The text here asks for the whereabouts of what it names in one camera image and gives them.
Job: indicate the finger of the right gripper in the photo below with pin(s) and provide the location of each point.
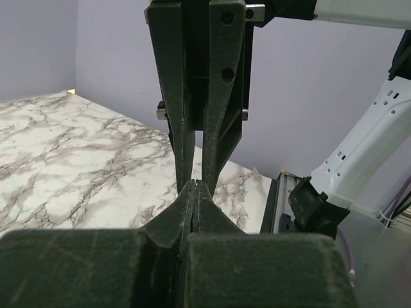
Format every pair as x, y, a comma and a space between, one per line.
165, 21
222, 123

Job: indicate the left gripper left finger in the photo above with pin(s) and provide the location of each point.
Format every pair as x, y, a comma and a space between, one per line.
143, 267

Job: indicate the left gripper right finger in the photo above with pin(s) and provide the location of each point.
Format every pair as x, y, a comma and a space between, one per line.
229, 268

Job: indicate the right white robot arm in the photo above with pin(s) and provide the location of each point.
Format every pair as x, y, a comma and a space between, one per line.
203, 56

